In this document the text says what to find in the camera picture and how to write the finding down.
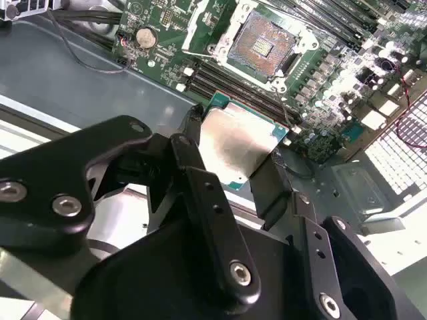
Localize metal socket cover frame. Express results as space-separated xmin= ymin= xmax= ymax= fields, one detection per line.
xmin=181 ymin=0 xmax=250 ymax=58

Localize metal wire locking lever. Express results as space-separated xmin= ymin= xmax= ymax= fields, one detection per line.
xmin=275 ymin=87 xmax=298 ymax=130

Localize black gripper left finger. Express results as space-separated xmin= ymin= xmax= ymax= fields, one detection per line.
xmin=0 ymin=103 xmax=263 ymax=316

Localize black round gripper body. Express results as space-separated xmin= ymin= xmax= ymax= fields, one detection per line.
xmin=69 ymin=215 xmax=317 ymax=320

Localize silver topped CPU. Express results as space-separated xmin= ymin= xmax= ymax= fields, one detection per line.
xmin=199 ymin=90 xmax=291 ymax=193

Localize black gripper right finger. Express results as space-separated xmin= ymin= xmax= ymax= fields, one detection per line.
xmin=249 ymin=149 xmax=423 ymax=320

